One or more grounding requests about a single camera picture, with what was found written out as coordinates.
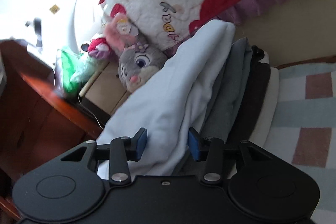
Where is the dark brown folded garment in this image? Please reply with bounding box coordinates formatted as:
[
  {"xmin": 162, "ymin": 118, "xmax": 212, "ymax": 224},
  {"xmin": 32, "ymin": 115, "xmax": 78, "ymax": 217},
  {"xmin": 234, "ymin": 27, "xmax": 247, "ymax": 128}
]
[{"xmin": 226, "ymin": 46, "xmax": 271, "ymax": 148}]

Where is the cream folded garment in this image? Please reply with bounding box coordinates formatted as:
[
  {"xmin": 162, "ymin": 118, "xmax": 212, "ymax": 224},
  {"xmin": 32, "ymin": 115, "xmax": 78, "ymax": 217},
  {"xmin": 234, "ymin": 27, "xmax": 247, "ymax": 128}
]
[{"xmin": 249, "ymin": 67, "xmax": 280, "ymax": 147}]

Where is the green plastic bag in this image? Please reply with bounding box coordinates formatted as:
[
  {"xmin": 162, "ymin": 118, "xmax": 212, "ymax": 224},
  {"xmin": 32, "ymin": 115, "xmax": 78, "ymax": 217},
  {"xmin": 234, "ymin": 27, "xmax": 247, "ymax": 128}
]
[{"xmin": 54, "ymin": 48, "xmax": 105, "ymax": 98}]

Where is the dark wooden dresser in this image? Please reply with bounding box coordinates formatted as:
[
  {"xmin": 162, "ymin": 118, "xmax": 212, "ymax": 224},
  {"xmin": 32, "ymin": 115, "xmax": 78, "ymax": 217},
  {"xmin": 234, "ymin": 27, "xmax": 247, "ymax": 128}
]
[{"xmin": 1, "ymin": 40, "xmax": 102, "ymax": 223}]

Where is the grey bunny plush toy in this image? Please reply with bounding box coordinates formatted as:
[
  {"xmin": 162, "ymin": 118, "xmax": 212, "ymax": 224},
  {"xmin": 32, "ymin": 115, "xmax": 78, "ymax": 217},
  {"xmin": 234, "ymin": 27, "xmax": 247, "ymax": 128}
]
[{"xmin": 118, "ymin": 37, "xmax": 168, "ymax": 93}]

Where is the checkered floor rug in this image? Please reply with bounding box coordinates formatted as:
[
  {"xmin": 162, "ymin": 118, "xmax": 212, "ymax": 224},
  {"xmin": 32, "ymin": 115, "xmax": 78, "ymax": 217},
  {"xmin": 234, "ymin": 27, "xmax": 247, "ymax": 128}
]
[{"xmin": 264, "ymin": 63, "xmax": 335, "ymax": 223}]

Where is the pink plush toy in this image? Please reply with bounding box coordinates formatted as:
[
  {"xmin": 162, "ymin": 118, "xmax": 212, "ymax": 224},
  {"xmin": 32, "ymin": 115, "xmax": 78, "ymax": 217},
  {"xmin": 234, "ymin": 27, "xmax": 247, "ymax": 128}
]
[{"xmin": 88, "ymin": 12, "xmax": 139, "ymax": 60}]

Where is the grey folded towel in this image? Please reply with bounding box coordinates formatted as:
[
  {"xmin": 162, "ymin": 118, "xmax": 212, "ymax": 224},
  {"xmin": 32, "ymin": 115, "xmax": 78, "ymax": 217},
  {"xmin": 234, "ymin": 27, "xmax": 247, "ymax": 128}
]
[{"xmin": 198, "ymin": 38, "xmax": 253, "ymax": 141}]

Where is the white long-sleeve shirt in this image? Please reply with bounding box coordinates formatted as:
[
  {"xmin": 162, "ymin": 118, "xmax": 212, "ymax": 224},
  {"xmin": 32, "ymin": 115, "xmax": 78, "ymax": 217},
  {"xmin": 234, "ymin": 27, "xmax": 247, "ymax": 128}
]
[{"xmin": 97, "ymin": 20, "xmax": 235, "ymax": 178}]

